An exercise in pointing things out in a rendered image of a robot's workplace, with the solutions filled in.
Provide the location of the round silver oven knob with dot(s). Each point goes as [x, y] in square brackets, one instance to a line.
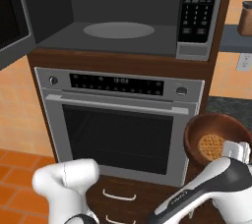
[53, 80]
[181, 90]

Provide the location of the brown canister with dark lid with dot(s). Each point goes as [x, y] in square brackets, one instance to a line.
[246, 20]

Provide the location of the oven door with dark window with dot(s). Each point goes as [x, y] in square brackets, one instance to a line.
[118, 136]

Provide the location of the dark wood appliance cabinet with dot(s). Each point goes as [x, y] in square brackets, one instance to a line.
[114, 61]

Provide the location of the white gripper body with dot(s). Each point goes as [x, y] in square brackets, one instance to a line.
[235, 151]

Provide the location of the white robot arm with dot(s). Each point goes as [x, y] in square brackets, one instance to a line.
[65, 182]

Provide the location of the round golden waffle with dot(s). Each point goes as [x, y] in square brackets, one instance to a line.
[210, 146]

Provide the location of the dark wood drawer front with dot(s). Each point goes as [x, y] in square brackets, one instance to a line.
[144, 192]

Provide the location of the grey microwave turntable plate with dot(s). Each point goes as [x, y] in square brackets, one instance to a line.
[118, 30]

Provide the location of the black and silver microwave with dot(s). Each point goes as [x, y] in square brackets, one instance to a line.
[131, 8]

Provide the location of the stainless steel wall oven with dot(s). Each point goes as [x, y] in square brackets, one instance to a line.
[118, 126]

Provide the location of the grey wall shelf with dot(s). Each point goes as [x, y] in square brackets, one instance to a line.
[234, 39]

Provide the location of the white wall outlet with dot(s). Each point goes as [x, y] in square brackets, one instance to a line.
[244, 62]

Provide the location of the dark microwave door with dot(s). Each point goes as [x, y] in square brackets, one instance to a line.
[13, 21]

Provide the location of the brown wooden bowl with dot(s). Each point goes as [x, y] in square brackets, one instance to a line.
[213, 126]

